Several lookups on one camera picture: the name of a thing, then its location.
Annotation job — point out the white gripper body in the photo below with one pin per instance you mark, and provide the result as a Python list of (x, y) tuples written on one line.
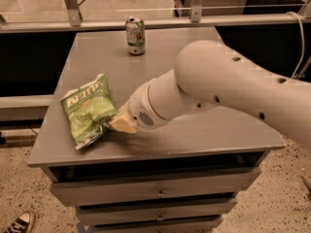
[(140, 109)]

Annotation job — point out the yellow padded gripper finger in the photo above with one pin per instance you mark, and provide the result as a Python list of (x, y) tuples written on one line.
[(123, 121)]

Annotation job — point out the green jalapeno chip bag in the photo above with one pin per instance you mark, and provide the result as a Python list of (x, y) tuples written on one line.
[(89, 108)]

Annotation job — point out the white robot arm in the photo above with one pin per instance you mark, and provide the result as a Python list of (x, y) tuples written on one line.
[(208, 74)]

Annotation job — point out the green white soda can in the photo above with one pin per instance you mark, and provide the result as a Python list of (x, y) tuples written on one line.
[(135, 35)]

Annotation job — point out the grey drawer cabinet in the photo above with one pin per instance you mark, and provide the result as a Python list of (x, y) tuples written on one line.
[(178, 178)]

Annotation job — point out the black white sneaker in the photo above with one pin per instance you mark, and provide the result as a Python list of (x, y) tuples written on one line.
[(23, 223)]

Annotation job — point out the metal railing frame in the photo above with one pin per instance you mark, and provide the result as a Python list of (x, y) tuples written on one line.
[(23, 16)]

